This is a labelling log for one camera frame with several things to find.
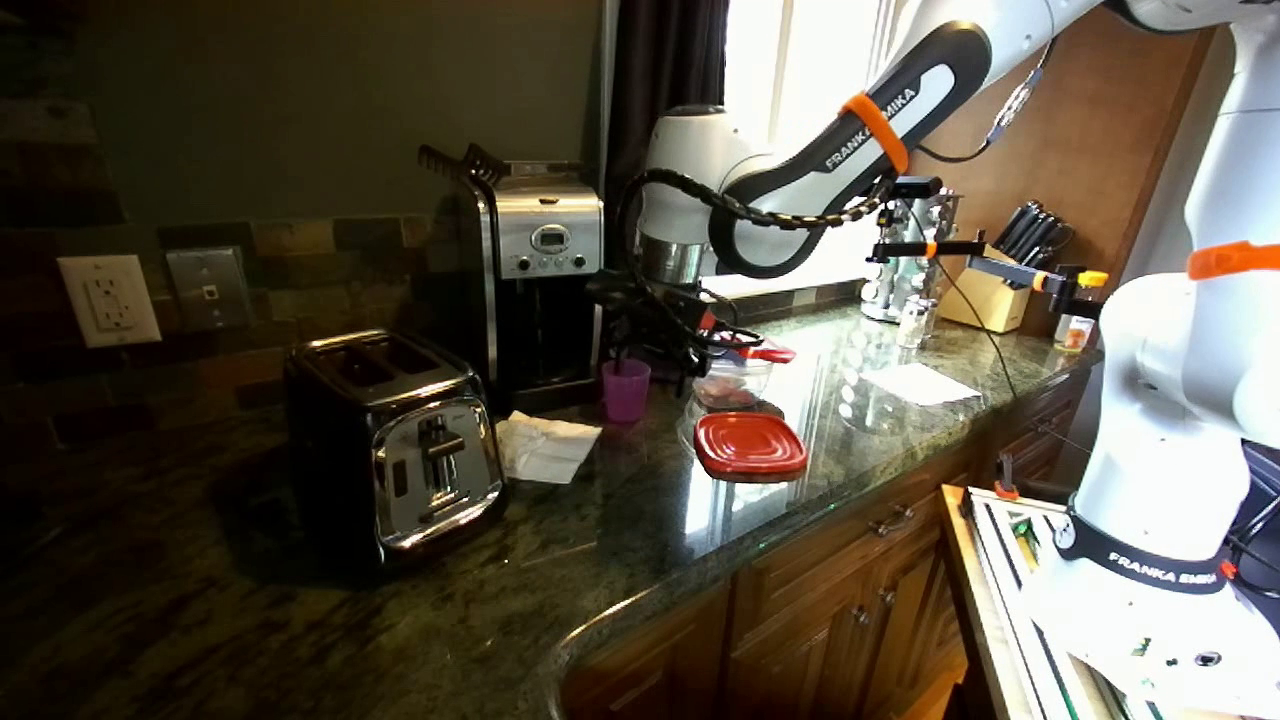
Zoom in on wooden knife block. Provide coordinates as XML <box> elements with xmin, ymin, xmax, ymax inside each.
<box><xmin>928</xmin><ymin>248</ymin><xmax>1041</xmax><ymax>340</ymax></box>

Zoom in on dark curtain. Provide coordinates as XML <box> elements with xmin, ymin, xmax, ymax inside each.
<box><xmin>598</xmin><ymin>0</ymin><xmax>733</xmax><ymax>291</ymax></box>

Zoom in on white paper sheet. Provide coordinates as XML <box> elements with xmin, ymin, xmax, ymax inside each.
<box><xmin>862</xmin><ymin>358</ymin><xmax>987</xmax><ymax>410</ymax></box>

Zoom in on tall wooden cabinet panel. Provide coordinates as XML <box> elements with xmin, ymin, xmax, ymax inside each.
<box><xmin>918</xmin><ymin>13</ymin><xmax>1223</xmax><ymax>288</ymax></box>

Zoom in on silver black coffee maker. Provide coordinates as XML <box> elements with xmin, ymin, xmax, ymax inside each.
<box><xmin>415</xmin><ymin>140</ymin><xmax>611</xmax><ymax>419</ymax></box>

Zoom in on black chrome toaster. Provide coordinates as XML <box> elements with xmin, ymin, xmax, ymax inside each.
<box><xmin>280</xmin><ymin>324</ymin><xmax>511</xmax><ymax>570</ymax></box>

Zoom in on grey wall switch plate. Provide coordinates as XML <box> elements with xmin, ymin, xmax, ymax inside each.
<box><xmin>163</xmin><ymin>244</ymin><xmax>259</xmax><ymax>340</ymax></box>

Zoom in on red lid with tab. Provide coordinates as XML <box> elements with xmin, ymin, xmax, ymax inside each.
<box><xmin>726</xmin><ymin>333</ymin><xmax>801</xmax><ymax>368</ymax></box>

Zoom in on purple plastic cup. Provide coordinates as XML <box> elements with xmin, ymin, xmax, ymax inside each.
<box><xmin>598</xmin><ymin>350</ymin><xmax>655</xmax><ymax>433</ymax></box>

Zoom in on white paper napkin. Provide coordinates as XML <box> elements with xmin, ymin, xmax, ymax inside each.
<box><xmin>493</xmin><ymin>406</ymin><xmax>609</xmax><ymax>486</ymax></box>

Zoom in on flat square red lid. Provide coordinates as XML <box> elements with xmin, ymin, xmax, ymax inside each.
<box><xmin>690</xmin><ymin>404</ymin><xmax>813</xmax><ymax>484</ymax></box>

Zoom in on clear plastic food container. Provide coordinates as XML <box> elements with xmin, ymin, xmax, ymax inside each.
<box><xmin>683</xmin><ymin>347</ymin><xmax>787</xmax><ymax>410</ymax></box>

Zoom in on white wall outlet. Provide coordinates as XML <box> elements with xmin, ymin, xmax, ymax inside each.
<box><xmin>54</xmin><ymin>248</ymin><xmax>169</xmax><ymax>357</ymax></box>

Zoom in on lower wooden cabinets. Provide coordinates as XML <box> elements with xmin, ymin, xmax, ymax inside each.
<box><xmin>558</xmin><ymin>384</ymin><xmax>1075</xmax><ymax>720</ymax></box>

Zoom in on clear glass jar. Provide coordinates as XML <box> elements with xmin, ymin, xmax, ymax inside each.
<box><xmin>857</xmin><ymin>184</ymin><xmax>963</xmax><ymax>333</ymax></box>

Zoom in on white robot mounting table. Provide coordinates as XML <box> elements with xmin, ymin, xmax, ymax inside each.
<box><xmin>936</xmin><ymin>481</ymin><xmax>1280</xmax><ymax>720</ymax></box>

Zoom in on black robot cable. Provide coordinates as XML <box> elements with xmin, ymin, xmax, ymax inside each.
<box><xmin>618</xmin><ymin>169</ymin><xmax>936</xmax><ymax>276</ymax></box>

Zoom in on yellow capped bottle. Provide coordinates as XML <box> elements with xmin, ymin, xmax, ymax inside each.
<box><xmin>1056</xmin><ymin>267</ymin><xmax>1114</xmax><ymax>358</ymax></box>

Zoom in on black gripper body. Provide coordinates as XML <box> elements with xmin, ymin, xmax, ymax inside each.
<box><xmin>621</xmin><ymin>267</ymin><xmax>736</xmax><ymax>358</ymax></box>

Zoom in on black handled kitchen knife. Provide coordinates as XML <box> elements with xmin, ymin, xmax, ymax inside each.
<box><xmin>994</xmin><ymin>194</ymin><xmax>1041</xmax><ymax>263</ymax></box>
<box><xmin>1020</xmin><ymin>210</ymin><xmax>1068</xmax><ymax>270</ymax></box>

